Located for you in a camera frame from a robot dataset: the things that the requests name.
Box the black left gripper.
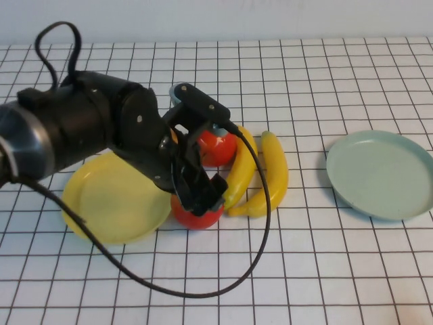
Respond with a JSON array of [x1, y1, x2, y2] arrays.
[[162, 130, 229, 217]]

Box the red apple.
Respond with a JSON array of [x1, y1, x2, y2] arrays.
[[170, 128, 237, 167], [170, 194, 225, 231]]

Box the yellow banana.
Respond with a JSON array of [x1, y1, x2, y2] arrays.
[[223, 125, 258, 210], [227, 131, 289, 217]]

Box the yellow plastic plate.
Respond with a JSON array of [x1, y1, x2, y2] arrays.
[[62, 150, 172, 245]]

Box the pale teal plastic plate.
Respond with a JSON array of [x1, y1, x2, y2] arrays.
[[325, 130, 433, 221]]

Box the yellow banana, pale green tip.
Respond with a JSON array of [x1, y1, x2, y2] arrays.
[[227, 131, 289, 217]]

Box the white black-grid tablecloth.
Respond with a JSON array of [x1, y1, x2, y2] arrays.
[[0, 37, 433, 325]]

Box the black braided cable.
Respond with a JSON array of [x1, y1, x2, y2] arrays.
[[35, 21, 83, 91], [0, 121, 272, 299]]

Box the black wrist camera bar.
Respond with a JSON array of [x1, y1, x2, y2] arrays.
[[162, 83, 233, 136]]

